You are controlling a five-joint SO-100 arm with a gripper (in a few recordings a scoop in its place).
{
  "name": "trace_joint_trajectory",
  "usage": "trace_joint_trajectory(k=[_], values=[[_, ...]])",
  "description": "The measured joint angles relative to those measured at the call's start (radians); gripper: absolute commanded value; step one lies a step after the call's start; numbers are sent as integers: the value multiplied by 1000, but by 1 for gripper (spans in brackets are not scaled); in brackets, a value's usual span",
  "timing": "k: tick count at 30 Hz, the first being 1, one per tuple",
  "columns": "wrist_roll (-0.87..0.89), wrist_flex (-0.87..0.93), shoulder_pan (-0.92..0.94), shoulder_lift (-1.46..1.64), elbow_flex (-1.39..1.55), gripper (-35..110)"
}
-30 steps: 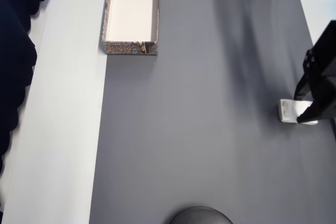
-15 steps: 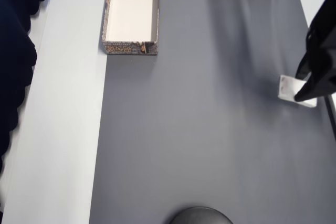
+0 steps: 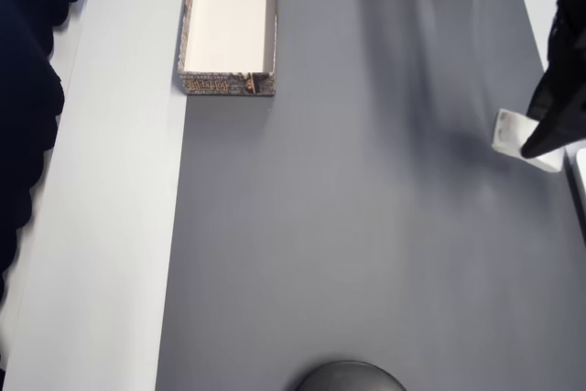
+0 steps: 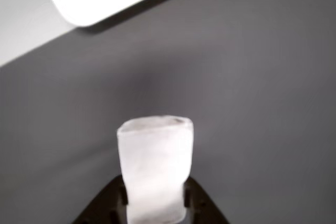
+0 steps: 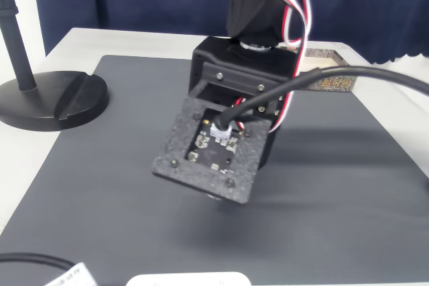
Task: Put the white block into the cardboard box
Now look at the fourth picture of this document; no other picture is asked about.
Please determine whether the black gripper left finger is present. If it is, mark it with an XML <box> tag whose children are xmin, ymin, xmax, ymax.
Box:
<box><xmin>70</xmin><ymin>175</ymin><xmax>129</xmax><ymax>224</ymax></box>

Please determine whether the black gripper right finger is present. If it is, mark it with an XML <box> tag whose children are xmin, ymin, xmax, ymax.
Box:
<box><xmin>182</xmin><ymin>178</ymin><xmax>231</xmax><ymax>224</ymax></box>

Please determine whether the white rectangular block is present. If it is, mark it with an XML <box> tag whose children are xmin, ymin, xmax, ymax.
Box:
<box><xmin>115</xmin><ymin>115</ymin><xmax>195</xmax><ymax>224</ymax></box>

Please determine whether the grey table mat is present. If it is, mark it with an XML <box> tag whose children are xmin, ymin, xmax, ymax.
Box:
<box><xmin>0</xmin><ymin>0</ymin><xmax>336</xmax><ymax>224</ymax></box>

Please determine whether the white control device with knobs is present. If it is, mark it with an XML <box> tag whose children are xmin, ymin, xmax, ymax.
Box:
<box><xmin>36</xmin><ymin>0</ymin><xmax>208</xmax><ymax>28</ymax></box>

